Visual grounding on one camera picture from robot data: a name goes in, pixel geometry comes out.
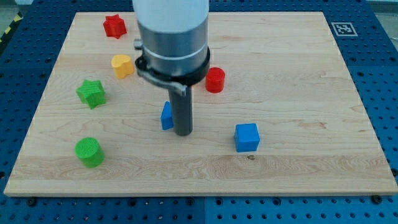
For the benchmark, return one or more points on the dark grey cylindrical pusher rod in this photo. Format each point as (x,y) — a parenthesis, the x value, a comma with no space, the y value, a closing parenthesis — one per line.
(181,107)

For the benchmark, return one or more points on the blue triangle block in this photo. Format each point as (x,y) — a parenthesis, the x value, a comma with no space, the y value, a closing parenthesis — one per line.
(166,116)

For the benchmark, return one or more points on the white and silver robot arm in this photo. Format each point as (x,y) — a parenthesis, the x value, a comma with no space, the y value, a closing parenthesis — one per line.
(175,52)

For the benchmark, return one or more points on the red cylinder block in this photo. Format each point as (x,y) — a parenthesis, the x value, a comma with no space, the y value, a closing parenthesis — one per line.
(215,78)

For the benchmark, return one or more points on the yellow heart block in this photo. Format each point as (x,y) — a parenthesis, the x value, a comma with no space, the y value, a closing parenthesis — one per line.
(122,65)

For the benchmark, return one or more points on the blue cube block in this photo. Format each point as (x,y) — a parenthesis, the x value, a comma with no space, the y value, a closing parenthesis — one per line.
(246,137)

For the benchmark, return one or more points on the green star block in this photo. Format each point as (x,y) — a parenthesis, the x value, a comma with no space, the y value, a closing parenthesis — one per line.
(91,93)

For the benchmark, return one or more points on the light wooden board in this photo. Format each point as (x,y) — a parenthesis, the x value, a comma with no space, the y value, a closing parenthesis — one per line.
(284,72)

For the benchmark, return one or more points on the red star block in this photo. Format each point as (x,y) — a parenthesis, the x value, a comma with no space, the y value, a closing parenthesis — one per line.
(114,26)

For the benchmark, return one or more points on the green cylinder block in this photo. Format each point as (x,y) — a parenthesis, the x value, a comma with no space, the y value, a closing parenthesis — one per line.
(89,152)

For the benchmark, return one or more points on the black white fiducial marker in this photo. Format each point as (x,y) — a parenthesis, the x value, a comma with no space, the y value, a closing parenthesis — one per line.
(344,29)

